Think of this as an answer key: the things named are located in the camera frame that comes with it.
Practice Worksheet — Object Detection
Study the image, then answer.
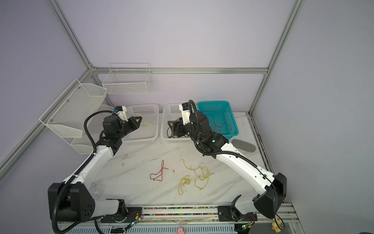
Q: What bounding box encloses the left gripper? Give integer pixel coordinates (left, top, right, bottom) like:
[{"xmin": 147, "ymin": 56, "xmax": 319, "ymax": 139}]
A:
[{"xmin": 116, "ymin": 116, "xmax": 142, "ymax": 139}]

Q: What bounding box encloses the yellow cable bundle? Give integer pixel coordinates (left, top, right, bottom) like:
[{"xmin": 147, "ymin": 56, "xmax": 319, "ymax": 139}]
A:
[{"xmin": 182, "ymin": 157, "xmax": 214, "ymax": 191}]

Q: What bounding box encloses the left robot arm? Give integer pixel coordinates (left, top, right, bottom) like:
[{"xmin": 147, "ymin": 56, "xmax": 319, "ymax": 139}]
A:
[{"xmin": 48, "ymin": 106, "xmax": 142, "ymax": 234}]

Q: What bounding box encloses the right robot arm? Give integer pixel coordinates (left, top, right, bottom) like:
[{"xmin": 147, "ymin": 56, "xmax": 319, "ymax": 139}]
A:
[{"xmin": 168, "ymin": 100, "xmax": 287, "ymax": 220}]

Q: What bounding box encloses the middle white plastic basket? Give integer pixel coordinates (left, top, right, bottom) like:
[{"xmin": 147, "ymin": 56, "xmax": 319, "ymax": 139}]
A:
[{"xmin": 160, "ymin": 103, "xmax": 191, "ymax": 143}]

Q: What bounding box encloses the white plastic basket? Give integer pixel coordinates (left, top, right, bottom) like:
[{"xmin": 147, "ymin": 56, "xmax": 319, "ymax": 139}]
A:
[
  {"xmin": 123, "ymin": 104, "xmax": 159, "ymax": 145},
  {"xmin": 160, "ymin": 103, "xmax": 191, "ymax": 143}
]

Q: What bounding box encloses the left white plastic basket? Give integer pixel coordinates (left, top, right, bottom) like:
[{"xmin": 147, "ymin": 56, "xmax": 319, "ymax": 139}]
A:
[{"xmin": 123, "ymin": 104, "xmax": 159, "ymax": 145}]

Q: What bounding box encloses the teal plastic basket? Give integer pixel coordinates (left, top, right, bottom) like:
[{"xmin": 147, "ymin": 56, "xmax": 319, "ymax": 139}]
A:
[{"xmin": 197, "ymin": 101, "xmax": 239, "ymax": 139}]

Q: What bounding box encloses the white mesh two-tier shelf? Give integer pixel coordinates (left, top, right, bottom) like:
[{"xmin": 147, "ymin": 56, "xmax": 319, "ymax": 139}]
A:
[{"xmin": 39, "ymin": 79, "xmax": 111, "ymax": 155}]

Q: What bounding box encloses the clear plastic cup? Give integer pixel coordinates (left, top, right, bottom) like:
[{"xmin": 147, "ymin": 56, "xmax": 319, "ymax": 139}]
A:
[{"xmin": 89, "ymin": 183, "xmax": 103, "ymax": 200}]

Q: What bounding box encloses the pink object at front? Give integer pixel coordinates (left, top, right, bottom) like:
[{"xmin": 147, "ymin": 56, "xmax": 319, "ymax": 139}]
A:
[{"xmin": 177, "ymin": 227, "xmax": 185, "ymax": 234}]

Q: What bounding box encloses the yellow toy figure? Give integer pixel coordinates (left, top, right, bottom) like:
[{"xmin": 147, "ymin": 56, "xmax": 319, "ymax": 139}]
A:
[{"xmin": 272, "ymin": 214, "xmax": 285, "ymax": 233}]

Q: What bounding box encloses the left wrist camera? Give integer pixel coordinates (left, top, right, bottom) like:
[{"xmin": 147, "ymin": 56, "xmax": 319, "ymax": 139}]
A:
[{"xmin": 113, "ymin": 106, "xmax": 128, "ymax": 121}]

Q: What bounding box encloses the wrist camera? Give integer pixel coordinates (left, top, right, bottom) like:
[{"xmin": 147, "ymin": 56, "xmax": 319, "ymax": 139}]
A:
[
  {"xmin": 179, "ymin": 102, "xmax": 191, "ymax": 125},
  {"xmin": 113, "ymin": 106, "xmax": 128, "ymax": 121}
]

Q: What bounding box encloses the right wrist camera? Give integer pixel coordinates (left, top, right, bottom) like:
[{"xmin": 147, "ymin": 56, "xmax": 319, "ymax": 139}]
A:
[{"xmin": 179, "ymin": 102, "xmax": 191, "ymax": 125}]

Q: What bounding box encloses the white wire wall basket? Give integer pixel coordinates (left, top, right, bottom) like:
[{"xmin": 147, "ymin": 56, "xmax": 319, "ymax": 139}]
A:
[{"xmin": 102, "ymin": 63, "xmax": 153, "ymax": 95}]

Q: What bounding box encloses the red cable bundle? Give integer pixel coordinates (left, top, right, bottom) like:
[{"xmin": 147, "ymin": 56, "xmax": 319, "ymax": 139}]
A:
[{"xmin": 149, "ymin": 159, "xmax": 169, "ymax": 182}]

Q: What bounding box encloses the aluminium front rail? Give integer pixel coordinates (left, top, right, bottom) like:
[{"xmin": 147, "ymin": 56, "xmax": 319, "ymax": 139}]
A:
[{"xmin": 58, "ymin": 202, "xmax": 299, "ymax": 226}]

